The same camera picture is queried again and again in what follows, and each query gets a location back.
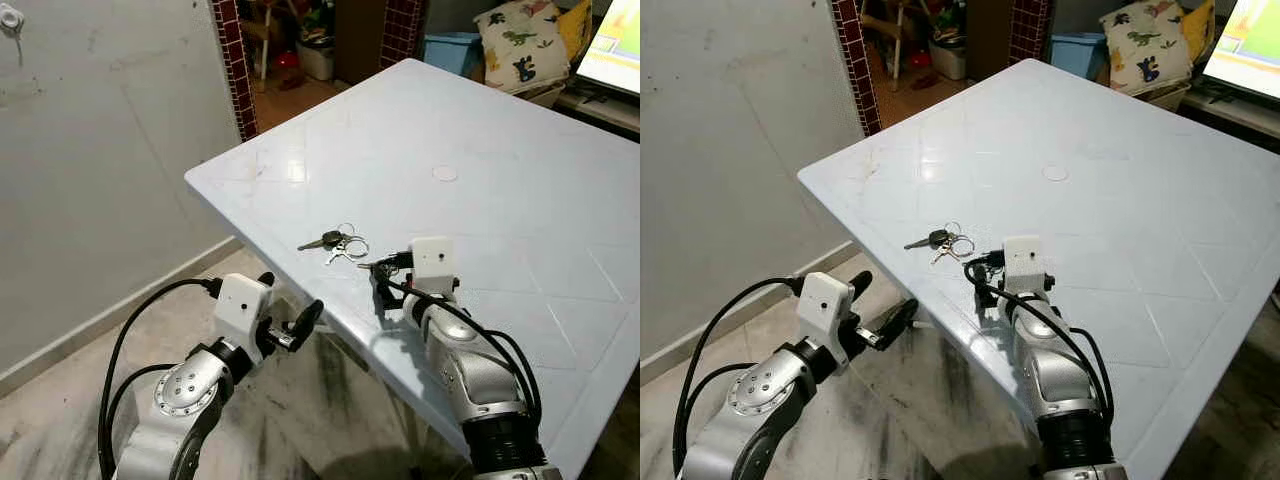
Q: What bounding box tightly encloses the bunch of keys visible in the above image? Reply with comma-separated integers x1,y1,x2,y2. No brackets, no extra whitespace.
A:
903,221,976,265
297,222,371,267

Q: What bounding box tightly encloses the white plastic table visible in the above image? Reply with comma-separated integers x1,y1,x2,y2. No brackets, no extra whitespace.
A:
185,58,641,480
797,58,1280,480

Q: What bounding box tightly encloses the white bucket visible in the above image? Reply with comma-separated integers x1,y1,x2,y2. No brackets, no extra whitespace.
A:
297,38,336,82
928,38,967,81

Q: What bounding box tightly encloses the dark brown wooden cabinet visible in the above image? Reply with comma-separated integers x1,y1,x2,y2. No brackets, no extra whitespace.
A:
965,0,1013,83
335,0,386,86

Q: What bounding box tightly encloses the blue plastic box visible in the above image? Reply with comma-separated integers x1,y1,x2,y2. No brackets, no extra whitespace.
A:
1050,32,1109,81
423,32,484,79

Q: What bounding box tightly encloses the white television stand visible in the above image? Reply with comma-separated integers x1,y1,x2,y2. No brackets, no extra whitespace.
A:
555,85,641,136
1180,88,1280,141

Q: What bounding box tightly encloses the dinosaur print pillow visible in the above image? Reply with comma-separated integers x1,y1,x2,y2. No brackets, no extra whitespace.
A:
1100,0,1198,98
474,0,571,96

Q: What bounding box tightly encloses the yellow pillow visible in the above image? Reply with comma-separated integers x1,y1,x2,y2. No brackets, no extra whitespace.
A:
557,0,593,63
1180,0,1217,61

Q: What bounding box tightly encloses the flat television screen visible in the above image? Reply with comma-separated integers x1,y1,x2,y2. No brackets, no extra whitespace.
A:
574,0,641,98
1202,0,1280,103

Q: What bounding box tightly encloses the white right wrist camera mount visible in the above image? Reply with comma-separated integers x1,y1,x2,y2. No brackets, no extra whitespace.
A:
410,236,461,301
1002,235,1048,299

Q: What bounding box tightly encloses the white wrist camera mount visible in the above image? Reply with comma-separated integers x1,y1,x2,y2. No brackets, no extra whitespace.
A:
1002,235,1048,299
797,272,859,348
213,272,274,353
410,236,461,301

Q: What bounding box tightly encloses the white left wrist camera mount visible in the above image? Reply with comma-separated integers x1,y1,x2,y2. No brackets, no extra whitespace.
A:
213,272,274,353
797,272,859,348

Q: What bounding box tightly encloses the long black right arm cable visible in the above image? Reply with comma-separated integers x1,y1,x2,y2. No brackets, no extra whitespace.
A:
358,252,544,426
963,250,1117,423

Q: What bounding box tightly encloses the short black right arm cable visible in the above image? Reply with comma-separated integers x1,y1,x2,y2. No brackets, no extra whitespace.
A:
483,332,531,419
1065,325,1113,416

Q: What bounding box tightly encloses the short black arm cable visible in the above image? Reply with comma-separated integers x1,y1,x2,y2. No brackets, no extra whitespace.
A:
103,362,179,471
483,332,531,419
1065,325,1113,416
682,362,751,471

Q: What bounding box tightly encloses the short black left arm cable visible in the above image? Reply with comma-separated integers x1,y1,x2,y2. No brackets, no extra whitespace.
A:
103,362,179,471
682,362,751,471

